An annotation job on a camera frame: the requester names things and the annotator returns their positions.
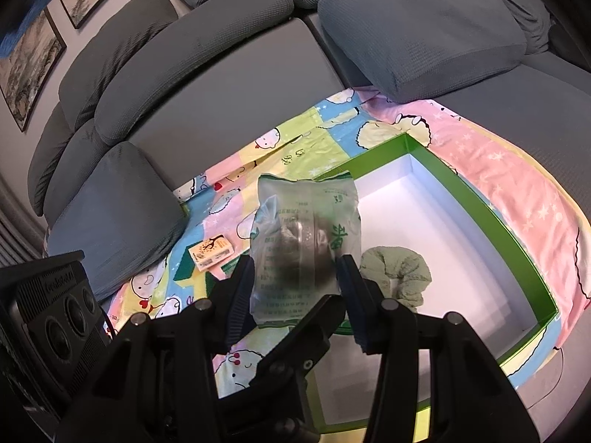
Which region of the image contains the small grey pillow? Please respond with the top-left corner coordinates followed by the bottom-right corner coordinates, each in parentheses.
top-left (46, 142), bottom-right (188, 303)

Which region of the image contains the grey sofa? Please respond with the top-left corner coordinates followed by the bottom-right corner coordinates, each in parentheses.
top-left (28, 0), bottom-right (591, 425)

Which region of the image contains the large grey pillow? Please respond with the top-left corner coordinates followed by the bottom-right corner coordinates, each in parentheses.
top-left (318, 0), bottom-right (528, 103)

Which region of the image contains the printed cartoon blanket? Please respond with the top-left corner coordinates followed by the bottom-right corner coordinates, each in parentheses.
top-left (99, 85), bottom-right (591, 398)

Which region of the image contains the grey green plush toy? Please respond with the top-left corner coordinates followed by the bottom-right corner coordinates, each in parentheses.
top-left (360, 245), bottom-right (434, 313)

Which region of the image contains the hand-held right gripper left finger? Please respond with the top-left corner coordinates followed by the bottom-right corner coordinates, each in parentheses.
top-left (55, 256), bottom-right (257, 443)

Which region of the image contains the green scouring sponge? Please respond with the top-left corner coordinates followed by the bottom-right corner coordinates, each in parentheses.
top-left (177, 253), bottom-right (242, 283)

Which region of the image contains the small cream patterned box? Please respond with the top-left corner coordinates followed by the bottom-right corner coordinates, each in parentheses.
top-left (188, 234), bottom-right (235, 272)

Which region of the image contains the translucent green plastic packet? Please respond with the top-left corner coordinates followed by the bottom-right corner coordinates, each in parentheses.
top-left (249, 173), bottom-right (362, 332)

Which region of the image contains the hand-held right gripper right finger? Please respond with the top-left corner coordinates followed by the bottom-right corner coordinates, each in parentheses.
top-left (338, 254), bottom-right (539, 443)

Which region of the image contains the green cardboard box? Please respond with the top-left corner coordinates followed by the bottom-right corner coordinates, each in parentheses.
top-left (305, 131), bottom-right (560, 435)

